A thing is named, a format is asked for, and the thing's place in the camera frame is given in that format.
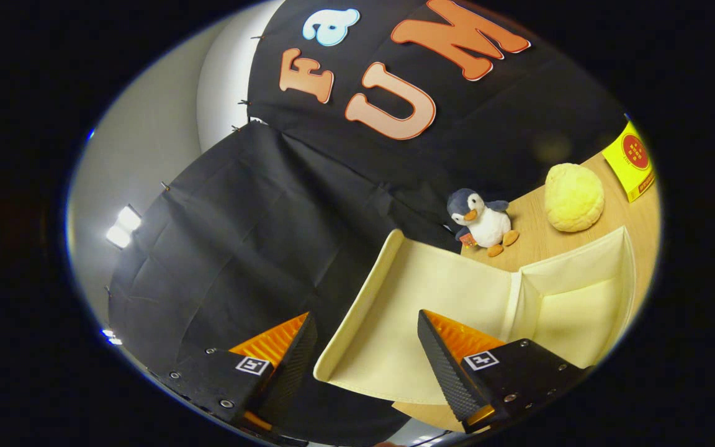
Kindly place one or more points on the yellow round plush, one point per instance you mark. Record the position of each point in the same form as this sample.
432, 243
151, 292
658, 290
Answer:
575, 198

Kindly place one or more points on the ceiling light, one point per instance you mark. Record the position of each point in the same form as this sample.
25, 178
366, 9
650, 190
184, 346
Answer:
123, 226

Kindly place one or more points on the yellow book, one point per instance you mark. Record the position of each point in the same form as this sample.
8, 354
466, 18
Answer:
634, 155

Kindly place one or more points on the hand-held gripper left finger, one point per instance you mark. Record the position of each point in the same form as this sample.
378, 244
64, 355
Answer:
292, 372

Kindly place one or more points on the beige fabric storage box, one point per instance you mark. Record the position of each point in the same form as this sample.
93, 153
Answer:
432, 292

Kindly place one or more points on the penguin plush toy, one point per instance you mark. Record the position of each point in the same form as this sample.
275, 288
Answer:
488, 223

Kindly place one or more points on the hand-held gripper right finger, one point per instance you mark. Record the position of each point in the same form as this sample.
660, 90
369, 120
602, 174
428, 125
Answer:
444, 366

